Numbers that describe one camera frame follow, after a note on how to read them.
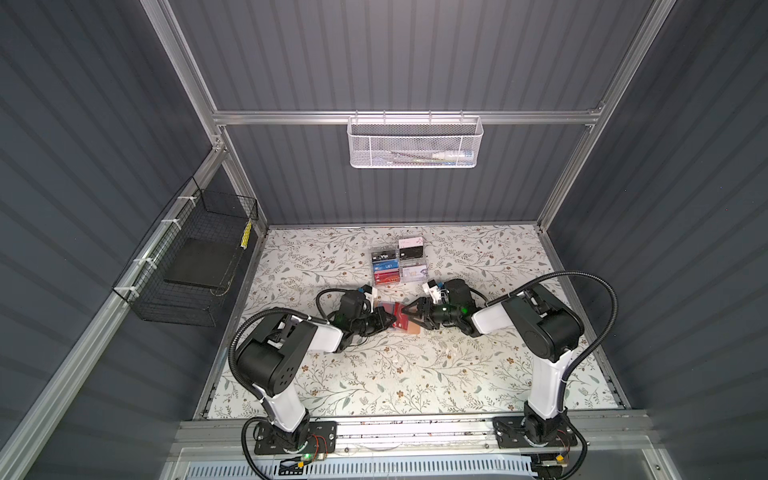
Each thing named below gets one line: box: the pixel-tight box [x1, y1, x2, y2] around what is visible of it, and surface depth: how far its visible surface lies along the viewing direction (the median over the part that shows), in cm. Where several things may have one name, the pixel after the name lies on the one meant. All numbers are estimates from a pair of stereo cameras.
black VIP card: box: [371, 251, 397, 262], surface depth 104 cm
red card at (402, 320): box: [393, 302, 409, 330], surface depth 95 cm
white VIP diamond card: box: [402, 265, 428, 282], surface depth 104 cm
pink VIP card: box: [398, 236, 423, 249], surface depth 104 cm
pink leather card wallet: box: [378, 302, 421, 334], surface depth 95 cm
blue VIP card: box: [372, 259, 399, 272], surface depth 104 cm
